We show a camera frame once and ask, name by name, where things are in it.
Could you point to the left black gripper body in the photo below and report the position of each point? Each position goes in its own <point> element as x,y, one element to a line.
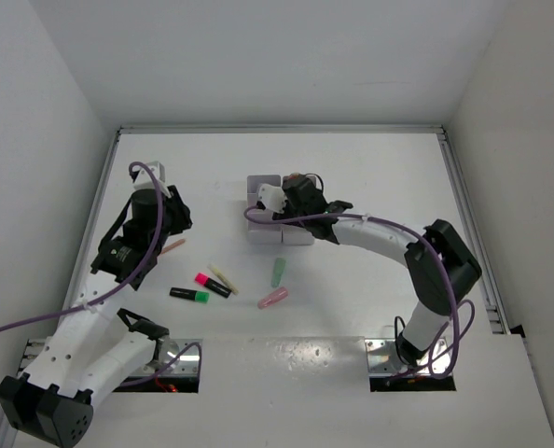
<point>175,218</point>

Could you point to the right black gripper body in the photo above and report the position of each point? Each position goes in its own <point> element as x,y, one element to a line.
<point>288,213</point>

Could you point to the green translucent cap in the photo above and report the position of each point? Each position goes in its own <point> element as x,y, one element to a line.
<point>277,272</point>

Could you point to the pink translucent cap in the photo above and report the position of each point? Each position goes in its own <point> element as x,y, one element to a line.
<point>274,297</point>

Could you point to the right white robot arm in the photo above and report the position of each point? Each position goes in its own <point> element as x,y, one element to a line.
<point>441,267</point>

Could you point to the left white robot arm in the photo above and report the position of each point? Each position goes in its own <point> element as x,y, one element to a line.
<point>94,350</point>

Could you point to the right white divided container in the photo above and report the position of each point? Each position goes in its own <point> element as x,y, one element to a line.
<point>293,235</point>

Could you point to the white divided container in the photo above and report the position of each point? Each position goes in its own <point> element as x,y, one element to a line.
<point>293,235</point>
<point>261,234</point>

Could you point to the orange highlighter pencil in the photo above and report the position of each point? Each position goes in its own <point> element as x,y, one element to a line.
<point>172,246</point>

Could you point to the left white divided container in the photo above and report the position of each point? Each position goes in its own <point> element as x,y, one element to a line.
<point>261,234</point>

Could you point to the green cap black highlighter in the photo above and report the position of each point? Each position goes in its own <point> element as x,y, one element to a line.
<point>189,294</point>

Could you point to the pink cap black highlighter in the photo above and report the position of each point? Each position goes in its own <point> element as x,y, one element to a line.
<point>210,284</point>

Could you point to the yellow slim highlighter pen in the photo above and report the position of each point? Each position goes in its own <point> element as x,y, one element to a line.
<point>223,279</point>

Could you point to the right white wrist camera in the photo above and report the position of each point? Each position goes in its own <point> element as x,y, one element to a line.
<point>271,198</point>

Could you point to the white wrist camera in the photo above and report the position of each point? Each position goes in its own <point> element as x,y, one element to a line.
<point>271,198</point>
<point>147,175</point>

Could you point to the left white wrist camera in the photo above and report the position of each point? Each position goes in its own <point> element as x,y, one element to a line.
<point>147,175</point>

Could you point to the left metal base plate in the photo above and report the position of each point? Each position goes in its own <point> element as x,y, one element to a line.
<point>182,357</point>

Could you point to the metal base plate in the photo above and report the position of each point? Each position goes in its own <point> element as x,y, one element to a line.
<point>182,357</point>
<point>383,361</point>

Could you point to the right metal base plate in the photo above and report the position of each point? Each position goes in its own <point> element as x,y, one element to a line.
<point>383,361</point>

